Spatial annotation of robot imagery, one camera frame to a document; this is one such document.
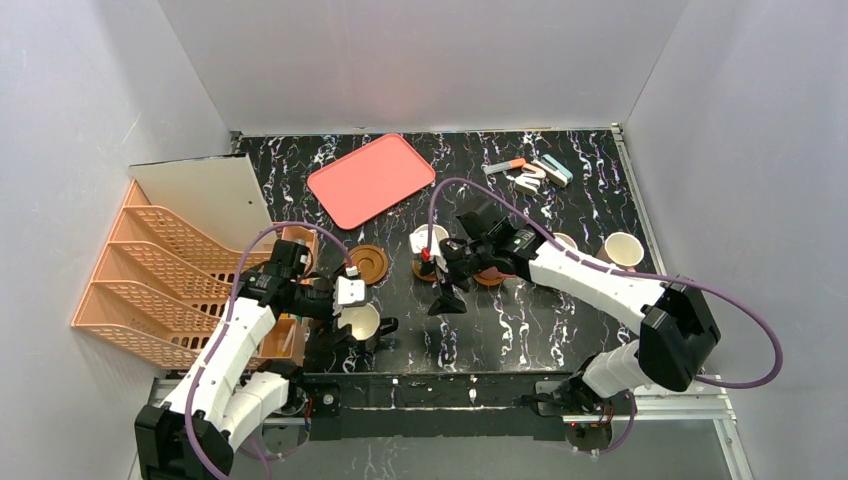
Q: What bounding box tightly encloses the light wooden coaster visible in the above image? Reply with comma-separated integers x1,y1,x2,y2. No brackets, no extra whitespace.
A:
473,274,507,287

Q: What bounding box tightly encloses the plain brown coaster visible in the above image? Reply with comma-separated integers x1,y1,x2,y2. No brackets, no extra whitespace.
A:
412,258,437,282

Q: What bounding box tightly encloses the black mug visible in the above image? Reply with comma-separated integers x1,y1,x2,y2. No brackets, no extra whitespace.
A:
337,303,399,351

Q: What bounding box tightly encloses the yellow-green mug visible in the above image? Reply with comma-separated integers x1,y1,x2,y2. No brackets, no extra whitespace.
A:
408,224,449,257

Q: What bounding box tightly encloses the brown grooved wooden coaster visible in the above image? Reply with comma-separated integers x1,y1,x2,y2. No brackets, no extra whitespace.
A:
350,244,389,286

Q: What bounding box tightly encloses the green mug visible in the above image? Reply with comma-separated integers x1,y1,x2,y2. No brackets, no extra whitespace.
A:
554,232,578,251

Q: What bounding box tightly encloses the pink serving tray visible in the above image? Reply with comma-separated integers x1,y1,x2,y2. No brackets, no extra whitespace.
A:
307,133,436,230

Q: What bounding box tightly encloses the pink mug large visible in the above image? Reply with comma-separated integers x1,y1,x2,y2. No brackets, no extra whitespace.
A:
595,232,645,271

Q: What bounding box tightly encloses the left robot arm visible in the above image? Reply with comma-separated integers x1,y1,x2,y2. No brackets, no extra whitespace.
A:
134,240,367,479

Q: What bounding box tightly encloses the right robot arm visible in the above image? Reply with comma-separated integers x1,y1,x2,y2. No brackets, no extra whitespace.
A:
409,213,721,413

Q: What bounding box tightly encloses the orange desk organiser box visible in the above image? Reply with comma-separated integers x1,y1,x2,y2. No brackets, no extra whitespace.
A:
258,226,318,359

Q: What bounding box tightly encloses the orange white marker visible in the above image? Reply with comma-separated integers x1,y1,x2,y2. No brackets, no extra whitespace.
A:
482,157,526,175

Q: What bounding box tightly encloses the white board sheet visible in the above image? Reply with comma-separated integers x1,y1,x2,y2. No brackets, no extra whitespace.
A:
129,153,272,251

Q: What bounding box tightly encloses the orange file rack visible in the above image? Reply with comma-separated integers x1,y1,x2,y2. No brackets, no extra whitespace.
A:
71,182,241,370

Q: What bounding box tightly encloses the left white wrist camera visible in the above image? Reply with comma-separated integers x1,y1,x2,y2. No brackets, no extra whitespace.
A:
333,276,368,312

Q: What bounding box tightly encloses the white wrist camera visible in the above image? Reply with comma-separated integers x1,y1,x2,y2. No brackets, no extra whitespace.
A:
409,225,440,261
333,276,368,312

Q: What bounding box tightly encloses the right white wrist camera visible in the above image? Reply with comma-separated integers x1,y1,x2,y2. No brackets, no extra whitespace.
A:
409,225,440,261

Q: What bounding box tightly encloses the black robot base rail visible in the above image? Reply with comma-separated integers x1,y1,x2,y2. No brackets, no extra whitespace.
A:
142,370,737,465

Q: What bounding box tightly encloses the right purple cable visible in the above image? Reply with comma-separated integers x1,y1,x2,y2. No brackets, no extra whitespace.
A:
427,177,784,455

